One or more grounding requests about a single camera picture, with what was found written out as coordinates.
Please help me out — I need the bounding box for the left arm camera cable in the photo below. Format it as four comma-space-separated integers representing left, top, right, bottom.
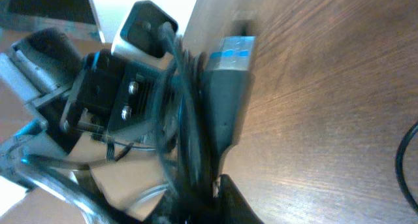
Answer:
19, 153, 138, 224

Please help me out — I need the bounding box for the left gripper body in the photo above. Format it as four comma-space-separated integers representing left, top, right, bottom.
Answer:
60, 49, 162, 142

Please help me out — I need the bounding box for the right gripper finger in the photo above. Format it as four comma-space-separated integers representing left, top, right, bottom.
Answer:
218, 174, 263, 224

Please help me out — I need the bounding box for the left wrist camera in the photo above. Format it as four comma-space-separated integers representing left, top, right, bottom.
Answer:
111, 0, 178, 67

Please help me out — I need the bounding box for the black USB-A cable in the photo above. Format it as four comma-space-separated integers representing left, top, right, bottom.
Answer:
153, 35, 257, 224

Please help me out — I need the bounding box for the thin black micro-USB cable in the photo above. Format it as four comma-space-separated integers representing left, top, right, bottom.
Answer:
394, 121, 418, 215

